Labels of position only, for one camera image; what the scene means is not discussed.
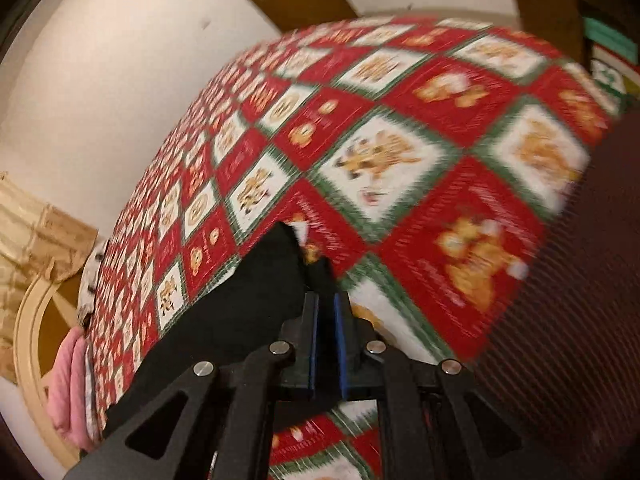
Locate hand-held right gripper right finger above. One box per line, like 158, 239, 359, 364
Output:
335, 293, 524, 480

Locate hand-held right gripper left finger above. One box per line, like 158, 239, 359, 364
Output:
62, 292, 321, 480

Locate black pants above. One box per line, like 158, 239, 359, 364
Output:
102, 221, 337, 433

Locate red checkered printed blanket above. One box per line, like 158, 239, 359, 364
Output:
85, 15, 623, 480

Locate white patterned pillow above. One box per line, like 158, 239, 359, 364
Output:
75, 239, 112, 327

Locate dark ribbed cloth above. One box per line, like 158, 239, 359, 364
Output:
465, 115, 640, 480

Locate pink folded blanket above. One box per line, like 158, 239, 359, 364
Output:
45, 327, 101, 453

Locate cream wooden headboard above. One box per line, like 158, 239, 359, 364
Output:
12, 271, 96, 463

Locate beige patterned curtain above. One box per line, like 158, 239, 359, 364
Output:
0, 171, 99, 382

